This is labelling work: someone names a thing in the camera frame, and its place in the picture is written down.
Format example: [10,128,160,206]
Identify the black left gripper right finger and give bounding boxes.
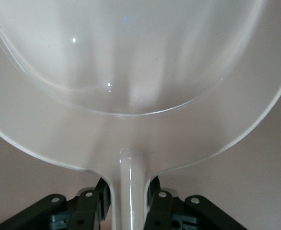
[142,176,247,230]

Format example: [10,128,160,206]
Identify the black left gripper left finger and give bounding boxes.
[0,178,112,230]

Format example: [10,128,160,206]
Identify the translucent beige plastic dustpan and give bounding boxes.
[0,0,281,230]

